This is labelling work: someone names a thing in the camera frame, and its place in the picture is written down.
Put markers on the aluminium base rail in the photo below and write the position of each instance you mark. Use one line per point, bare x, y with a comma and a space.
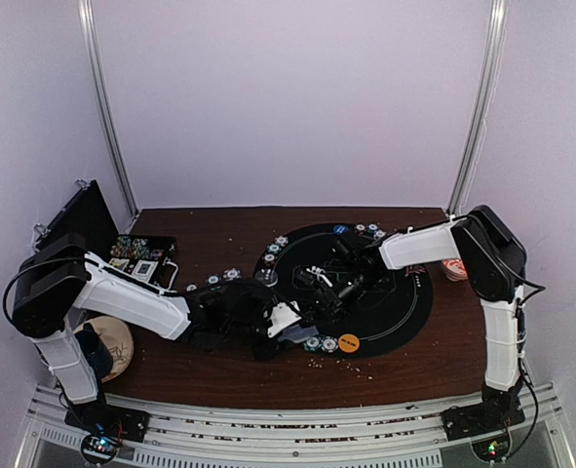
401, 435

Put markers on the beige patterned plate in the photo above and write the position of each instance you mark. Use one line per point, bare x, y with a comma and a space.
118, 338

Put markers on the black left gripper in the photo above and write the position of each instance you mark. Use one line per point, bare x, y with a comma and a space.
266, 354

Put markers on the blue small blind button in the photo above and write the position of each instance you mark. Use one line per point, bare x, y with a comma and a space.
339, 229

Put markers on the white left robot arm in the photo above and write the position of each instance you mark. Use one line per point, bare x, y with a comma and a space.
66, 276

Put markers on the yellow big blind button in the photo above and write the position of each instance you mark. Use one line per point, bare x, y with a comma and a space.
348, 343

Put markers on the blue green 50 chip stack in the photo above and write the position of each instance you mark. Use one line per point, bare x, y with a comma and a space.
213, 280

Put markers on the dark blue mug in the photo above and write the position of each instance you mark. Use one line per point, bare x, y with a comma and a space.
94, 350

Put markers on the aluminium frame post left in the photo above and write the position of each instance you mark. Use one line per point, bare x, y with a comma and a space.
88, 27

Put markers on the red white patterned bowl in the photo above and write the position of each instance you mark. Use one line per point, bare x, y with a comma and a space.
454, 270

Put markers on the blue-backed playing card box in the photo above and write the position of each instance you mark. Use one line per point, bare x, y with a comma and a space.
119, 263

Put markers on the chips row in case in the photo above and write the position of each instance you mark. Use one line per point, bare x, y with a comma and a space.
131, 247

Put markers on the blue cream 10 chip stack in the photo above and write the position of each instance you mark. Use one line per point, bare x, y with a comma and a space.
231, 274

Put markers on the white playing card box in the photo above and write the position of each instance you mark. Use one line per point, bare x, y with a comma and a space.
144, 270

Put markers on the blue playing card deck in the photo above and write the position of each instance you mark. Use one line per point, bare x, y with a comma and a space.
297, 334

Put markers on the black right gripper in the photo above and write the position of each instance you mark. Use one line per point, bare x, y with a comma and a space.
328, 299

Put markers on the aluminium frame post right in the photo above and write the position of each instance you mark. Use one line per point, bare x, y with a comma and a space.
486, 88

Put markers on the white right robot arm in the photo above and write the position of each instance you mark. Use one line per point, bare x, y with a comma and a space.
493, 257

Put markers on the red triangular all-in marker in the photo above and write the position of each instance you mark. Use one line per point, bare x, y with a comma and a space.
414, 269

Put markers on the black poker set case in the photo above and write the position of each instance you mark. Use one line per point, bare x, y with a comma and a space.
87, 215

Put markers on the aluminium frame post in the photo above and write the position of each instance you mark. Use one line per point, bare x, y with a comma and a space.
486, 88
88, 27

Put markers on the round black poker mat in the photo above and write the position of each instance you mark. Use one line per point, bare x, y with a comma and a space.
388, 316

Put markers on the clear acrylic dealer button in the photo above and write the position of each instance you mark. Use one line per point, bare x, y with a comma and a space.
268, 277

